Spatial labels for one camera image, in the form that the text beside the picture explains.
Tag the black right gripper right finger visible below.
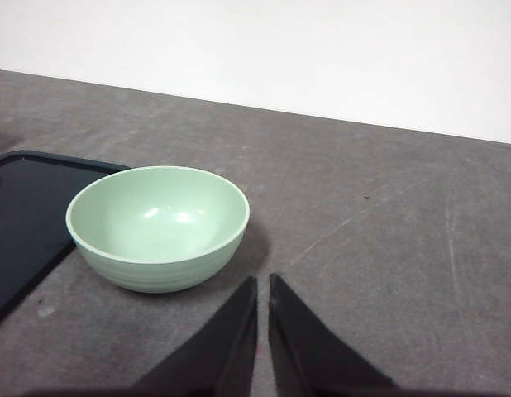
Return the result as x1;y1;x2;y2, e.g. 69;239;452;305
269;274;396;397

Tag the light green bowl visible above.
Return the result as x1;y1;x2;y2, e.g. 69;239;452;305
66;165;251;294

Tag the dark teal rectangular tray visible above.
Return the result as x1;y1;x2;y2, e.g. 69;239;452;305
0;151;130;317

